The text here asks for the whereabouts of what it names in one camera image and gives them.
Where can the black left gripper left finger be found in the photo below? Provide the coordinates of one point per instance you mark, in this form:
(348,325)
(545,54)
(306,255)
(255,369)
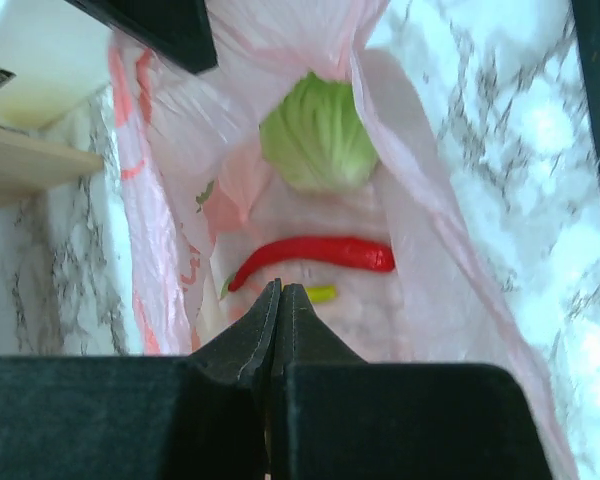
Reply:
(143,417)

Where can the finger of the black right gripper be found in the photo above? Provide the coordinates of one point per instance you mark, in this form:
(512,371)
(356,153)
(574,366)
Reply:
(177,29)

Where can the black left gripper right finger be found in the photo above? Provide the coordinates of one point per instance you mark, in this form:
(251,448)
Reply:
(336,416)

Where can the red chili pepper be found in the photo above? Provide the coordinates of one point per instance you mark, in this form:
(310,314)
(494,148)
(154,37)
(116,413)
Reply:
(344,251)

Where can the pink plastic grocery bag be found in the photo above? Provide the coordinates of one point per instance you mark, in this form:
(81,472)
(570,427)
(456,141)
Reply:
(200,198)

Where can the white vegetable basket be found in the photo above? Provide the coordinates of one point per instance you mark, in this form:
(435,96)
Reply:
(52,57)

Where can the green lettuce piece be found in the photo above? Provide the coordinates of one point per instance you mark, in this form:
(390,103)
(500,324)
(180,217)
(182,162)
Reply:
(315,139)

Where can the wooden shelf unit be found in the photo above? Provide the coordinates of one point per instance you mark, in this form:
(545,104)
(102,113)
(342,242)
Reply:
(29,166)

